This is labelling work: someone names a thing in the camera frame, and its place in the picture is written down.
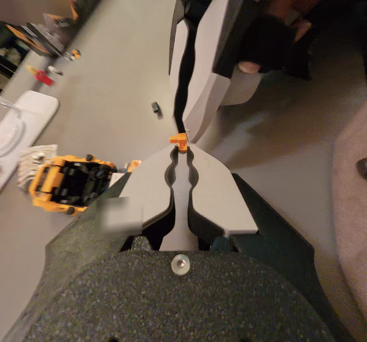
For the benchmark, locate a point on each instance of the white sticker sheet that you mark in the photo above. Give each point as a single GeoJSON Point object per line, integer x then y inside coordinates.
{"type": "Point", "coordinates": [31, 158]}

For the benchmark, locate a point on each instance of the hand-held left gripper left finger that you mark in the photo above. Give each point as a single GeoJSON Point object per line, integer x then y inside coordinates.
{"type": "Point", "coordinates": [152, 181]}

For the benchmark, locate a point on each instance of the orange two-stud lego plate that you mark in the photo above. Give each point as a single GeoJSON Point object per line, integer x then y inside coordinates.
{"type": "Point", "coordinates": [176, 138]}

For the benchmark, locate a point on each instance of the white rounded base board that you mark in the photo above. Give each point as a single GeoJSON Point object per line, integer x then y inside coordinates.
{"type": "Point", "coordinates": [37, 106]}

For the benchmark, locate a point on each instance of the red lego minifigure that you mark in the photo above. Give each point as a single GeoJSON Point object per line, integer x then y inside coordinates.
{"type": "Point", "coordinates": [43, 76]}

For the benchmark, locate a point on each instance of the orange lego car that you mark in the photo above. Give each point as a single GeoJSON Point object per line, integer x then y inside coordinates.
{"type": "Point", "coordinates": [46, 181]}

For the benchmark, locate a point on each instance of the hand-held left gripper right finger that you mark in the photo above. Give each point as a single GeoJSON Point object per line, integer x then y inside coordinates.
{"type": "Point", "coordinates": [220, 198]}

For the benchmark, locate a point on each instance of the small orange black lego piece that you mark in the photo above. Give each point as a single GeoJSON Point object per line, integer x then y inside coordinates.
{"type": "Point", "coordinates": [76, 53]}

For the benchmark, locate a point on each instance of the beige hoodie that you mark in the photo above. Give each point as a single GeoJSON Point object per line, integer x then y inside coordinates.
{"type": "Point", "coordinates": [352, 204]}

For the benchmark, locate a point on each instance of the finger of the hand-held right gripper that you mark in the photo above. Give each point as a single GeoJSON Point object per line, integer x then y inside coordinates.
{"type": "Point", "coordinates": [176, 60]}
{"type": "Point", "coordinates": [206, 46]}

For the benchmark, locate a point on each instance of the white book stand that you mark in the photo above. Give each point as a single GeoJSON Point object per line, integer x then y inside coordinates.
{"type": "Point", "coordinates": [11, 129]}

